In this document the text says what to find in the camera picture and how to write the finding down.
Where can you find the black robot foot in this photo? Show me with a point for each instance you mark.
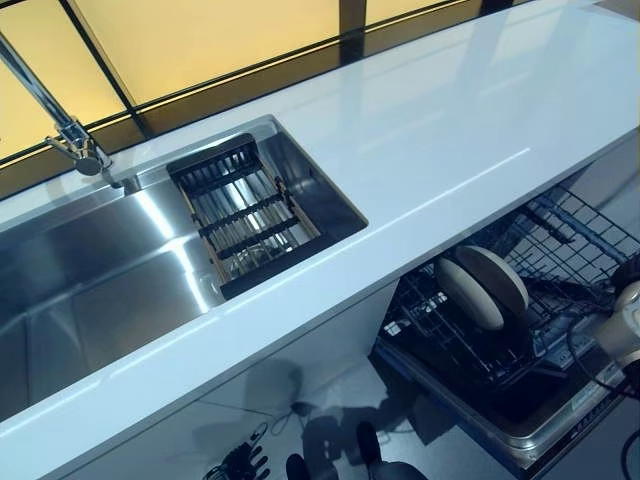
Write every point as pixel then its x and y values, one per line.
pixel 298 467
pixel 367 445

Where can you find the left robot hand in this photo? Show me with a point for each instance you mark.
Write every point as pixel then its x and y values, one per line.
pixel 245 462

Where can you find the chrome gooseneck kitchen faucet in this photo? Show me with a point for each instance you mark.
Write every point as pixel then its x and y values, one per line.
pixel 75 140

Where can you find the stainless steel sink basin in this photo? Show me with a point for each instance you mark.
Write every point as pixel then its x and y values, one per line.
pixel 100 280

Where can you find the black dish drying rack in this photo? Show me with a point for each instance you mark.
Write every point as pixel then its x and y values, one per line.
pixel 245 215

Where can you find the dishwasher door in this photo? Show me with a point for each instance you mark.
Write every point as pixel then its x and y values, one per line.
pixel 500 415

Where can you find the white ceramic plate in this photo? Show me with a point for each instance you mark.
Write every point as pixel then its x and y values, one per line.
pixel 467 297
pixel 507 287

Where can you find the black left robot foot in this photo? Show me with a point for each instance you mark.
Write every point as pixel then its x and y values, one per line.
pixel 298 467

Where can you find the white cabinet panel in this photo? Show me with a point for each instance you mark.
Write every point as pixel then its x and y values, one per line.
pixel 610 170

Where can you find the black right robot foot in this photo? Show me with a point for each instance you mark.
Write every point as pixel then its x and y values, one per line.
pixel 367 445

